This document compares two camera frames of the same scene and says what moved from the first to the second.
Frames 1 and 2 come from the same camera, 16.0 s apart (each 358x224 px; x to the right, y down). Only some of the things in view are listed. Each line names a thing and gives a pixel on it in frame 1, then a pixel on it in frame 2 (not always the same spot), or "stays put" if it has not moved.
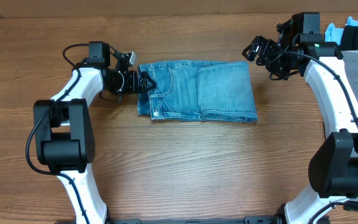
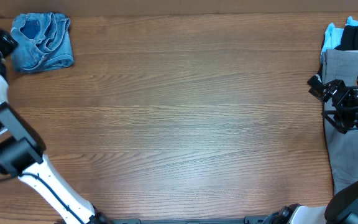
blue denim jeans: (198, 89) -> (43, 41)
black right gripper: (260, 50) -> (330, 92)
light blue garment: (333, 34) stays put
